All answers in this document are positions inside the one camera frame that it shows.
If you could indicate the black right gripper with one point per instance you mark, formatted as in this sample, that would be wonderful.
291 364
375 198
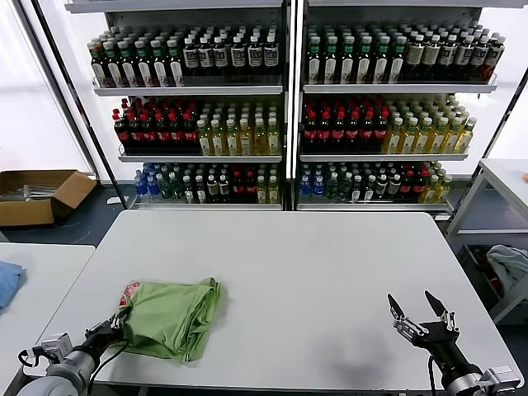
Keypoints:
439 338

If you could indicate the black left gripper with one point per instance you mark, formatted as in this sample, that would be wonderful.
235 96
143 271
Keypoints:
101 332

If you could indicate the green polo shirt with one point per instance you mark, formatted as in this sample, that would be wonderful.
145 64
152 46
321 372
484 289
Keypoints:
173 317

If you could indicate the black storage crate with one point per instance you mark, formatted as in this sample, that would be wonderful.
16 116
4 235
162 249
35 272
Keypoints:
473 264

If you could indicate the red item in crate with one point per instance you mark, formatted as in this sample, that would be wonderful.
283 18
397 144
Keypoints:
493 282

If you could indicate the grey crumpled cloth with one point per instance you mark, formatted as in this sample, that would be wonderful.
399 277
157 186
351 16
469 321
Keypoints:
508 264

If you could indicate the blue folded cloth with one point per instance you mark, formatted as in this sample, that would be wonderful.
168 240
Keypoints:
9 284

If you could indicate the white paper scrap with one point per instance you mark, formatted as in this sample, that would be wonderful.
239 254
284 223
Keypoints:
113 200

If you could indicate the small yellow drink bottle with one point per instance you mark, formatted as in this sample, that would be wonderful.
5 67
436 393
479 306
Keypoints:
430 190
273 191
261 191
443 190

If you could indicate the small cola bottle red cap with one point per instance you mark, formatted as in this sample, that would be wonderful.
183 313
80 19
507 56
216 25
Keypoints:
237 187
250 187
407 185
419 185

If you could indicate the small dark bottle white cap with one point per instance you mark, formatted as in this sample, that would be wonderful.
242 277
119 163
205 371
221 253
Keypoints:
356 190
381 187
369 190
211 187
187 190
223 187
199 190
394 187

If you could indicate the small blue drink bottle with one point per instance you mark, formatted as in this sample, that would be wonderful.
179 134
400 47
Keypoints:
317 186
141 185
305 186
153 186

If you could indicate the small green tinted bottle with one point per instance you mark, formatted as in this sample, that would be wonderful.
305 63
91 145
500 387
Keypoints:
176 189
164 187
331 189
344 189

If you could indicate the brown cardboard box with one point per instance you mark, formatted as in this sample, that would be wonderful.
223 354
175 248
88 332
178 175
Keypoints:
24 212

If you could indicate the clear wrapped metal parts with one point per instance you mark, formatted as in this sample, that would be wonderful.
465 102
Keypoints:
38 191

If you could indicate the white metal shelf rack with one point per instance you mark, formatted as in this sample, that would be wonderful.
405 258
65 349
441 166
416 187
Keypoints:
390 88
184 90

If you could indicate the dark bottle green cap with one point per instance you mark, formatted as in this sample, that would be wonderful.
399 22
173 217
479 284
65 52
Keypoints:
99 66
331 62
396 62
176 68
144 68
364 62
160 68
113 68
128 68
380 62
347 62
314 62

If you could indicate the dark bottle beige label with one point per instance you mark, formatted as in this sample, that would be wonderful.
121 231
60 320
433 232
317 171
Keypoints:
431 55
415 55

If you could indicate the dark bottle grey label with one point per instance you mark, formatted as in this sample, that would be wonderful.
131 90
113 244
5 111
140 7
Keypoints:
238 55
220 55
254 55
478 57
463 55
493 57
270 55
447 55
190 55
205 55

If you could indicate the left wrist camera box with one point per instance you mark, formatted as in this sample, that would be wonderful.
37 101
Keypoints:
57 342

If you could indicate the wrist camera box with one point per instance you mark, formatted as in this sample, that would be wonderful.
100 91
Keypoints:
57 342
501 377

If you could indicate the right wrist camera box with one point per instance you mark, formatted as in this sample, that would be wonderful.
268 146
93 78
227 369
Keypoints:
501 377

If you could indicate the white metal frame table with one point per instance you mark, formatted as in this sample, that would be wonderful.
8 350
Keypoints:
506 173

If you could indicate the black window frame bar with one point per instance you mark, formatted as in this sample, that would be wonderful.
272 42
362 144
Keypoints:
490 144
77 103

